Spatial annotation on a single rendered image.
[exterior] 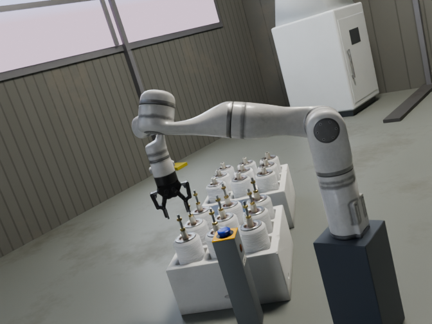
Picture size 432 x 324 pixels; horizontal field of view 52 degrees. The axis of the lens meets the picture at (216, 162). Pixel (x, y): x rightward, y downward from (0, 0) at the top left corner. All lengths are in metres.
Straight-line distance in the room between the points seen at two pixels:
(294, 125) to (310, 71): 2.77
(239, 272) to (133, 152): 2.40
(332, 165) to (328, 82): 2.76
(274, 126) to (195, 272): 0.64
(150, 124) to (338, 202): 0.50
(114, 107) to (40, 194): 0.89
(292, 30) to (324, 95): 0.60
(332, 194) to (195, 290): 0.66
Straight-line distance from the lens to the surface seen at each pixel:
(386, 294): 1.25
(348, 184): 1.11
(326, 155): 1.08
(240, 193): 1.99
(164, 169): 1.44
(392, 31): 4.38
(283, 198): 1.95
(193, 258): 1.54
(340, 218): 1.13
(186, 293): 1.58
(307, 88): 3.93
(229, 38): 4.72
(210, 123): 1.07
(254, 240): 1.46
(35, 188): 3.16
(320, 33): 3.78
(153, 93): 1.11
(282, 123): 1.11
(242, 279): 1.35
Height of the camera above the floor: 0.83
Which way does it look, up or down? 14 degrees down
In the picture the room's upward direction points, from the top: 17 degrees counter-clockwise
